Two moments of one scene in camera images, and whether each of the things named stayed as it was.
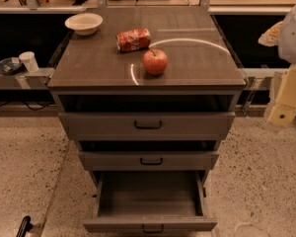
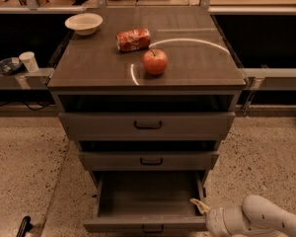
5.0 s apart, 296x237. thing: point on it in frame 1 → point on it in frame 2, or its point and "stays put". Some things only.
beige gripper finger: x=270 y=38 → x=223 y=221
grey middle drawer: x=148 y=160 stays put
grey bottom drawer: x=150 y=202 stays put
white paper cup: x=30 y=61 stays put
